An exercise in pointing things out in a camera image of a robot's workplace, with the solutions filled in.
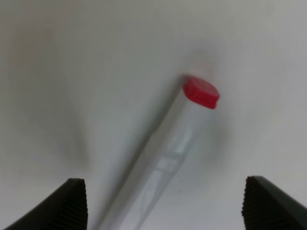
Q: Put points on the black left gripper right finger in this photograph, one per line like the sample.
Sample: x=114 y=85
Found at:
x=267 y=207

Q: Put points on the white marker pink caps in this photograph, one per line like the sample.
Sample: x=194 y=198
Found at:
x=161 y=157

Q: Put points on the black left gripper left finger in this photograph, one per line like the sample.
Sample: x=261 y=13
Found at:
x=64 y=209

